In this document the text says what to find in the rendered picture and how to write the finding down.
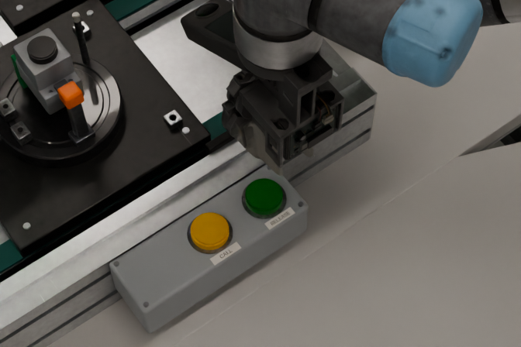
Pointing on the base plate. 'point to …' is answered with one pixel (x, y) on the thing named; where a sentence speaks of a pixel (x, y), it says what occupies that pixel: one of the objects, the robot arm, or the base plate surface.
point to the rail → (60, 280)
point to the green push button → (263, 196)
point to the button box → (186, 282)
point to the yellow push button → (209, 231)
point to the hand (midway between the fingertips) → (263, 144)
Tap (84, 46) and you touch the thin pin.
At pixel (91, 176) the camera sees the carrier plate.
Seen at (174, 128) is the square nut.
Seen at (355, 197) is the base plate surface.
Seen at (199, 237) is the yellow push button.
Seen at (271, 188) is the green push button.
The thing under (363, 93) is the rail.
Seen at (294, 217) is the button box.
